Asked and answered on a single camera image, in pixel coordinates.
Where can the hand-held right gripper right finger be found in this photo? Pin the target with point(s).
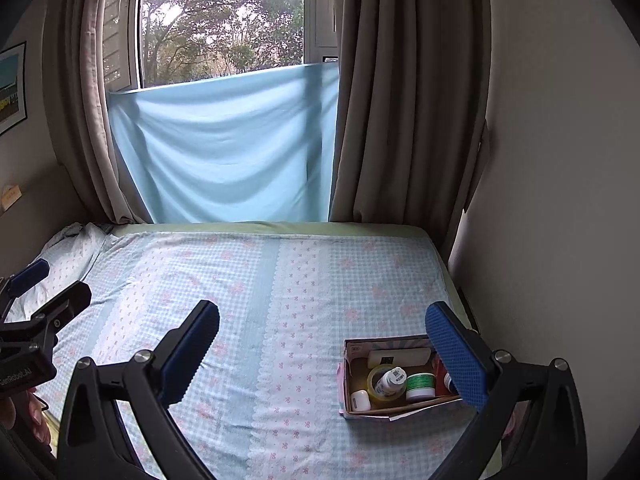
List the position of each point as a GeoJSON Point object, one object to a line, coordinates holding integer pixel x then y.
{"type": "Point", "coordinates": [457, 355]}

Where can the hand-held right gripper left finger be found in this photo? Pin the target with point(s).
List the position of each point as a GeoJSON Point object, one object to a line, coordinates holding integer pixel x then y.
{"type": "Point", "coordinates": [192, 355]}

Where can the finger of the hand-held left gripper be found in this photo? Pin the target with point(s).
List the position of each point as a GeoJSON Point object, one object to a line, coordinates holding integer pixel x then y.
{"type": "Point", "coordinates": [30, 272]}
{"type": "Point", "coordinates": [65, 302]}

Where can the red box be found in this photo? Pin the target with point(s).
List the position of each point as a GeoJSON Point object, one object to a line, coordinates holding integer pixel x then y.
{"type": "Point", "coordinates": [439, 375]}

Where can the small bottle with dark cap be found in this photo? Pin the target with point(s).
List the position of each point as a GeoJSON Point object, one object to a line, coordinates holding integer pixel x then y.
{"type": "Point", "coordinates": [448, 384]}

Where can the green and white jar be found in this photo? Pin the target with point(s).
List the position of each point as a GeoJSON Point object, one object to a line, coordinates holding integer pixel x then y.
{"type": "Point", "coordinates": [419, 387]}

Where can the white handheld device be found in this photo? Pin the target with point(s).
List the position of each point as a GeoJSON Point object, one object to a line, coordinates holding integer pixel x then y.
{"type": "Point", "coordinates": [405, 357]}

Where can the white pill bottle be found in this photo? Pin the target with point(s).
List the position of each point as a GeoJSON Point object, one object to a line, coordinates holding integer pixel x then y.
{"type": "Point", "coordinates": [392, 380]}

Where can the yellow tape roll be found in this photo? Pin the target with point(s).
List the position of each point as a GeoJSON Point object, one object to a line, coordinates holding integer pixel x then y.
{"type": "Point", "coordinates": [372, 385]}

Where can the patterned cardboard box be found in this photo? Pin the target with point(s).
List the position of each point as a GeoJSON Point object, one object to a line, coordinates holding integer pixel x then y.
{"type": "Point", "coordinates": [360, 345]}

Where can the white earbud case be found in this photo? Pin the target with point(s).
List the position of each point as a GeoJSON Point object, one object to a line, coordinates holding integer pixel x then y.
{"type": "Point", "coordinates": [360, 401]}

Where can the person's left hand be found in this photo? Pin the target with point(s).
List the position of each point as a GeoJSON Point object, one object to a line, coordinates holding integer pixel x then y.
{"type": "Point", "coordinates": [37, 415]}

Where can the patterned pillow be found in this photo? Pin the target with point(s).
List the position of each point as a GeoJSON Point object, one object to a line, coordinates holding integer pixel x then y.
{"type": "Point", "coordinates": [70, 255]}

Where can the yellow sticky note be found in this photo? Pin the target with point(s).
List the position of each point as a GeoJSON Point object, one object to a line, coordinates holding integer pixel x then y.
{"type": "Point", "coordinates": [11, 196]}

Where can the taupe curtain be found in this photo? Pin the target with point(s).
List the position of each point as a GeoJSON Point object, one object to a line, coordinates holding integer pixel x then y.
{"type": "Point", "coordinates": [80, 110]}
{"type": "Point", "coordinates": [400, 110]}

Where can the light blue cloth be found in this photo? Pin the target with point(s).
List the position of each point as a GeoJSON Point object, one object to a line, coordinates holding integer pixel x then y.
{"type": "Point", "coordinates": [225, 150]}

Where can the trees outside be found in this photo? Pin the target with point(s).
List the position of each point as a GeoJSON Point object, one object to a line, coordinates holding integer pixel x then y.
{"type": "Point", "coordinates": [225, 10]}

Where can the window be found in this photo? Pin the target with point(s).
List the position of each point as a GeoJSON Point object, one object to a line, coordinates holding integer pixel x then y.
{"type": "Point", "coordinates": [320, 10]}

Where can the wall poster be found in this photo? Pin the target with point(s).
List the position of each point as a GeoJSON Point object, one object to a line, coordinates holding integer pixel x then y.
{"type": "Point", "coordinates": [10, 85]}

